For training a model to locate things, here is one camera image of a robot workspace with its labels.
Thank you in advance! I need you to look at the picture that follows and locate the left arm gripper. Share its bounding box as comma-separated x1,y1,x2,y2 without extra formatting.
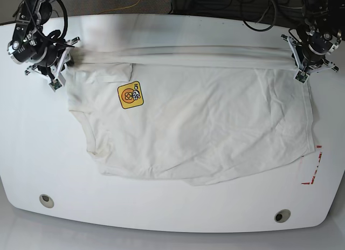
281,16,342,78

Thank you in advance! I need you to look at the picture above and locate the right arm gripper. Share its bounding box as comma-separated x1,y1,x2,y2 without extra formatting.
7,0,80,86

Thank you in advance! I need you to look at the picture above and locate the white printed t-shirt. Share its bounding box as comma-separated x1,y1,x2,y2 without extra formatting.
67,46,315,186

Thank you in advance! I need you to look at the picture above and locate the red tape rectangle marking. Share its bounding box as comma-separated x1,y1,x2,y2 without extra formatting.
299,145,323,185

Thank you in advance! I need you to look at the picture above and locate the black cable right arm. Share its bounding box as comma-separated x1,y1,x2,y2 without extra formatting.
40,0,68,46

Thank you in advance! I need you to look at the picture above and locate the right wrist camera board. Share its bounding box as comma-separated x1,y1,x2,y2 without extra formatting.
49,79,62,92

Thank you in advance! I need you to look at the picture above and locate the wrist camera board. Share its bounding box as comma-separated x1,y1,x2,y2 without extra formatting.
294,70,309,84
49,79,62,92

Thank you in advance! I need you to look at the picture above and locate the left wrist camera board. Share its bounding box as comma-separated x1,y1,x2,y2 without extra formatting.
294,70,309,84

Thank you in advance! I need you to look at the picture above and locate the yellow floor cable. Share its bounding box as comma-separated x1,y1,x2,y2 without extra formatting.
100,0,143,16

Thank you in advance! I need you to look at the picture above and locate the left table cable grommet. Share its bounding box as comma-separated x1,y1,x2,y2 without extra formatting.
39,195,54,209

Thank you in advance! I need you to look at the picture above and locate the table cable grommet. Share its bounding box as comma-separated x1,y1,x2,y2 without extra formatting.
39,195,54,209
274,209,291,223

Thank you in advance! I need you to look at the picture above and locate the right table cable grommet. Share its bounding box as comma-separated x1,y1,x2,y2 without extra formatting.
274,209,291,223

